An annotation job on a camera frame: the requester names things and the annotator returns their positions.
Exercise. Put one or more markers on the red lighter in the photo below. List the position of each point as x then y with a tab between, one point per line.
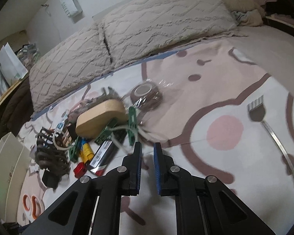
80	170

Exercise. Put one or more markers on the white storage box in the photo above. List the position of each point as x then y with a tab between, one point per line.
14	162

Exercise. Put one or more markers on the crumpled beige blanket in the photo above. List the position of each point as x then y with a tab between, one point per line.
246	12

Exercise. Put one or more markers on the left beige textured pillow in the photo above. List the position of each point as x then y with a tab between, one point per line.
75	61

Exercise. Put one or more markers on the brown tape roll in wrap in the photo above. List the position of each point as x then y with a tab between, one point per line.
146	96

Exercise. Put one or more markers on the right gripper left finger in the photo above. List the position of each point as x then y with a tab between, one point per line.
92	205

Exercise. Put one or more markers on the green clip with white cord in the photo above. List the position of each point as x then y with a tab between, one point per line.
131	129

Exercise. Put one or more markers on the white orange scissors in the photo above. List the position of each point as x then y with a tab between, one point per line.
32	206

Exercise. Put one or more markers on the hanging white wall pouch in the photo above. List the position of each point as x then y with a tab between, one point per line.
71	8

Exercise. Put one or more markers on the pink hair clip pile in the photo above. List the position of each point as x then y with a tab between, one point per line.
86	104

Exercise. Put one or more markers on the wooden oval box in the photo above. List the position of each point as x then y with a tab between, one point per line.
91	123

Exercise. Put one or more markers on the cartoon print bed blanket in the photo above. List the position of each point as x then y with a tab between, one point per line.
203	122

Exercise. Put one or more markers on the beige textured pillow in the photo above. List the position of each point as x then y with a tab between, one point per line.
141	28
75	61

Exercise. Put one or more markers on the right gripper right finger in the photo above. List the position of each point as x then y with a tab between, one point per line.
203	205

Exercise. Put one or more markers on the black lighter with barcode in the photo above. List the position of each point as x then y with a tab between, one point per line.
99	162

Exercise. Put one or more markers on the white paper bag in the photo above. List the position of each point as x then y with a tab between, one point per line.
11	67

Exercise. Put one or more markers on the brown claw hair clip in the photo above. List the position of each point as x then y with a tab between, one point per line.
54	162

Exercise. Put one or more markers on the right beige textured pillow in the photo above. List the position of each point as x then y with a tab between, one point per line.
141	28

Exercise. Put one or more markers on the metal back scratcher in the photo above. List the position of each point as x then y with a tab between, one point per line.
257	112

